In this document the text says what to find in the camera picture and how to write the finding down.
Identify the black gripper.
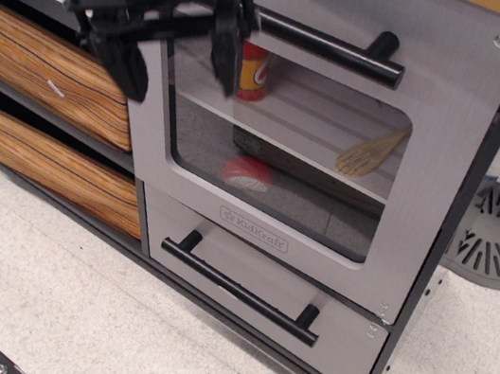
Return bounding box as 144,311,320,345
63,0,260,101

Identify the black oven door handle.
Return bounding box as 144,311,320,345
259,7,405,90

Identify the grey toy oven door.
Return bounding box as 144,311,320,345
130,0,500,324

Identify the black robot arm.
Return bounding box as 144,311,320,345
63,0,260,102

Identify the white oven shelf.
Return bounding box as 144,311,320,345
174,44,410,204

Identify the grey lower oven drawer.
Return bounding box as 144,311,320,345
145,187,387,374

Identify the red yellow toy bottle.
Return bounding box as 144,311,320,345
236,42,270,102

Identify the upper wood grain bin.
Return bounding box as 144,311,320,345
0,4,132,152

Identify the wood grain bin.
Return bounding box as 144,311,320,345
0,4,132,152
0,93,141,240

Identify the red white toy cheese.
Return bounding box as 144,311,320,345
221,155,274,193

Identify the lower wood grain bin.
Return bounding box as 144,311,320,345
0,93,141,240

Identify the wooden slotted spatula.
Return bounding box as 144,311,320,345
335,124,413,178

